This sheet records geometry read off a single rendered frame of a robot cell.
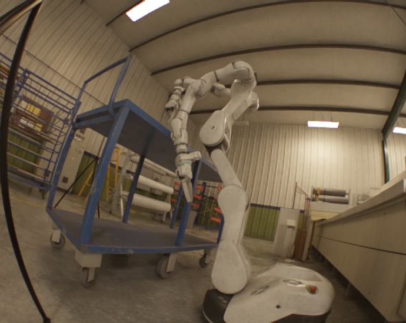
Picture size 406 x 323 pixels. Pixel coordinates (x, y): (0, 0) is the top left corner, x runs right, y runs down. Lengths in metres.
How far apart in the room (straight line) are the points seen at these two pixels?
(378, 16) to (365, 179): 6.08
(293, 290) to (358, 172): 8.21
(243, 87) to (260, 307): 1.23
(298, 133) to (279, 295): 8.66
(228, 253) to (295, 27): 5.88
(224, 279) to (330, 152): 8.25
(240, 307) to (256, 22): 6.11
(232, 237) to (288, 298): 0.41
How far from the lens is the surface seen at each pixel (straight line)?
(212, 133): 1.14
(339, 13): 6.12
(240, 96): 1.29
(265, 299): 0.86
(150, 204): 4.85
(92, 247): 0.99
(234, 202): 0.98
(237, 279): 0.99
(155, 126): 1.12
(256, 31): 6.27
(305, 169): 8.54
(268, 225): 8.24
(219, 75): 1.19
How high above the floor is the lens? 0.60
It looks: 15 degrees up
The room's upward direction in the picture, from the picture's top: 14 degrees clockwise
